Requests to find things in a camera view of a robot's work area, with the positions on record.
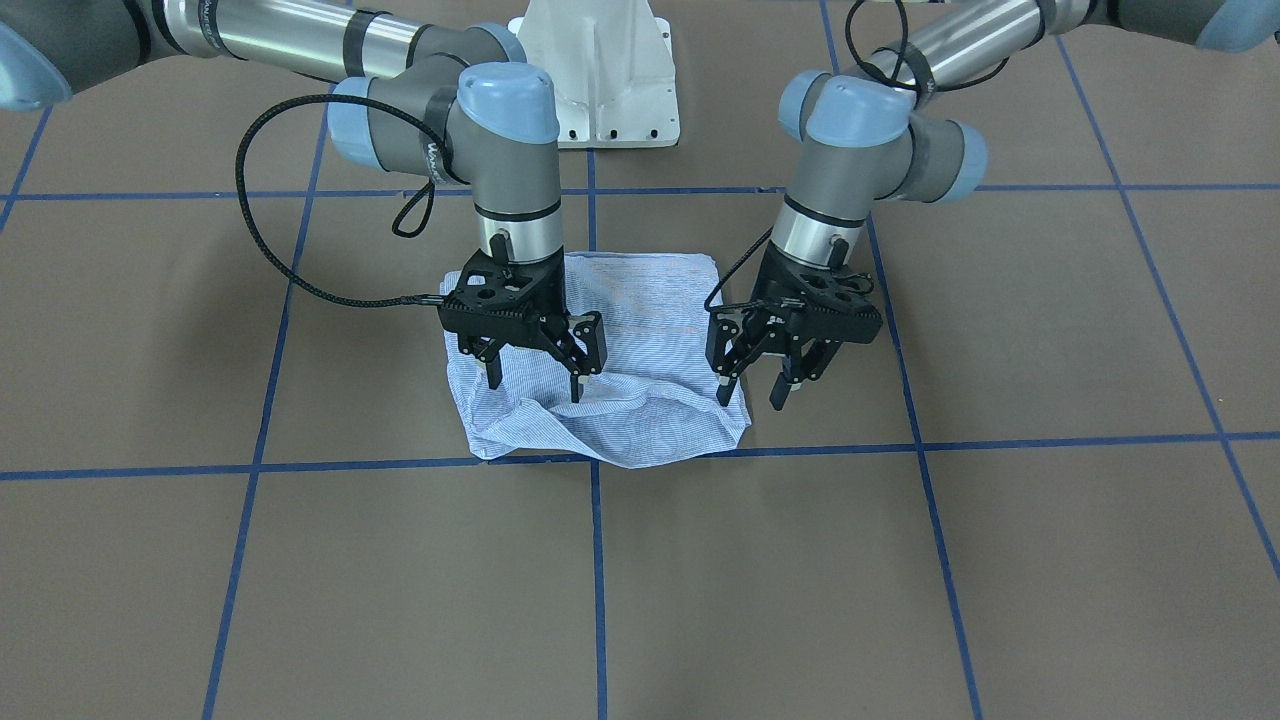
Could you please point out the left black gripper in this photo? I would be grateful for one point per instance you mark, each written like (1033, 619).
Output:
(768, 277)

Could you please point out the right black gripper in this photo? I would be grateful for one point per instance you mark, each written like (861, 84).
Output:
(553, 294)

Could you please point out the light blue striped shirt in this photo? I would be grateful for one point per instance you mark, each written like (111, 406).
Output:
(655, 401)

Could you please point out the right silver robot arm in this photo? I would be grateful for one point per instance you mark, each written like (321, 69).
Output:
(453, 106)

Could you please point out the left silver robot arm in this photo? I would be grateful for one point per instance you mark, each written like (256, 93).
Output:
(865, 138)

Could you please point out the white camera stand pedestal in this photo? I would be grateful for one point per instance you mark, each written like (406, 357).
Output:
(613, 69)

